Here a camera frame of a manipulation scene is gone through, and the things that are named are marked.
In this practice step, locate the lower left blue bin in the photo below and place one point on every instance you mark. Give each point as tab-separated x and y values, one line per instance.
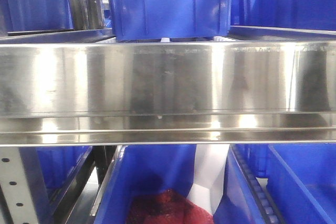
58	162

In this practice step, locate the upper right blue bin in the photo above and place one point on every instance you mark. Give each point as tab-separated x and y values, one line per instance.
296	14

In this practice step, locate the grey perforated shelf upright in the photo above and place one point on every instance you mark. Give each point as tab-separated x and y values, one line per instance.
16	180

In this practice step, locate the white plastic sheet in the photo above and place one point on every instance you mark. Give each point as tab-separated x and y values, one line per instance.
208	181

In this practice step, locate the red mesh bag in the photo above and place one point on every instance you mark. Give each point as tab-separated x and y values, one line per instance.
166	207

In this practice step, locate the lower right blue bin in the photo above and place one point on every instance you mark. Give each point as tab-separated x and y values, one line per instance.
299	178

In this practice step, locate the stainless steel shelf rail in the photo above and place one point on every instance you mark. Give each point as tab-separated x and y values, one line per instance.
168	93

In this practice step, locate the upper left blue bin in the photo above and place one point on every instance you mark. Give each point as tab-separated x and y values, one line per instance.
30	15

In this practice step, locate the black roller track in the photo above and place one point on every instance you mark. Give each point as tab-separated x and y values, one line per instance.
262	201

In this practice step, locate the lower middle blue bin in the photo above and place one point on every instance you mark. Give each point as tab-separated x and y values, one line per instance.
146	170

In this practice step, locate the upper middle blue bin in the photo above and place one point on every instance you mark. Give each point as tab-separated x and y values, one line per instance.
155	19

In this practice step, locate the blue bin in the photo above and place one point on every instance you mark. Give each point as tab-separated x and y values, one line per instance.
146	170
296	14
30	15
58	162
299	178
155	19

